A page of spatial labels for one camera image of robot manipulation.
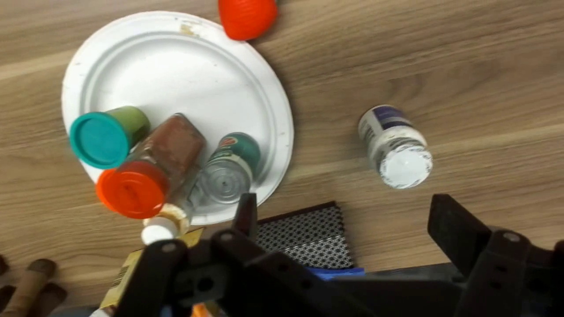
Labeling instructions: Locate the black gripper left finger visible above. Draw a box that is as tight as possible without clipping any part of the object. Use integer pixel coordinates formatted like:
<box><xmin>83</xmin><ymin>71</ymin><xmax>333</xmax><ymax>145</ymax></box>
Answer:
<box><xmin>201</xmin><ymin>193</ymin><xmax>266</xmax><ymax>279</ymax></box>

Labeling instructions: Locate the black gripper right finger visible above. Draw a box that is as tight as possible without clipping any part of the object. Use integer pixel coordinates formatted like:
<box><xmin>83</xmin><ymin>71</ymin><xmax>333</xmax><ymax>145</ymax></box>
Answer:
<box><xmin>426</xmin><ymin>194</ymin><xmax>534</xmax><ymax>317</ymax></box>

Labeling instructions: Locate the small white cap bottle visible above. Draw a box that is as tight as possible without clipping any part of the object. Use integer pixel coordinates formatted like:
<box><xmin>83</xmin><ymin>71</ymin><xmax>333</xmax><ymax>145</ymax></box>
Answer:
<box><xmin>139</xmin><ymin>203</ymin><xmax>192</xmax><ymax>247</ymax></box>

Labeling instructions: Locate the spice bottle with orange lid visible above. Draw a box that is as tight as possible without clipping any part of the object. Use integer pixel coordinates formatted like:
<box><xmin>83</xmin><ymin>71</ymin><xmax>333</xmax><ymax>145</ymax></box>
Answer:
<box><xmin>95</xmin><ymin>113</ymin><xmax>208</xmax><ymax>221</ymax></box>

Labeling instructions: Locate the white pill bottle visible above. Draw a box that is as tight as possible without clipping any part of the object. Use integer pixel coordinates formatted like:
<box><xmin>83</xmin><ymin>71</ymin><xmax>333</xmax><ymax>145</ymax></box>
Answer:
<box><xmin>358</xmin><ymin>105</ymin><xmax>435</xmax><ymax>191</ymax></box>

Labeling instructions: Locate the teal lid dough tub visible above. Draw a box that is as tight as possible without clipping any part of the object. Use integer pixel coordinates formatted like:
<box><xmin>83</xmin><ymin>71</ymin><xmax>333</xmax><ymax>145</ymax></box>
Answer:
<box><xmin>69</xmin><ymin>106</ymin><xmax>151</xmax><ymax>172</ymax></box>

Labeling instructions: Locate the dark grey mesh block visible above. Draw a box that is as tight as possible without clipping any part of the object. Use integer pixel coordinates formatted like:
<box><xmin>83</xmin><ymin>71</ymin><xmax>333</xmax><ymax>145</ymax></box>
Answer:
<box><xmin>252</xmin><ymin>202</ymin><xmax>358</xmax><ymax>272</ymax></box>

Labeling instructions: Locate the white paper plate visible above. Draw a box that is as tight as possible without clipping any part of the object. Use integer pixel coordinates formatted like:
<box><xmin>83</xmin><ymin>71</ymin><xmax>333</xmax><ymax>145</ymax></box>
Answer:
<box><xmin>60</xmin><ymin>10</ymin><xmax>296</xmax><ymax>228</ymax></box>

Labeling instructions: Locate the red toy strawberry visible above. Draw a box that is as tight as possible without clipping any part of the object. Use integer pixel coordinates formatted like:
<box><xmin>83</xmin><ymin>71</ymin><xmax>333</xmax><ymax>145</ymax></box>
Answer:
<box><xmin>217</xmin><ymin>0</ymin><xmax>280</xmax><ymax>43</ymax></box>

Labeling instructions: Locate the brown plush moose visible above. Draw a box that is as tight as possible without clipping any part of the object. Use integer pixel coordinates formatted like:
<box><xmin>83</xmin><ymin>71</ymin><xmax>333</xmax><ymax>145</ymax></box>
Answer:
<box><xmin>0</xmin><ymin>254</ymin><xmax>67</xmax><ymax>317</ymax></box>

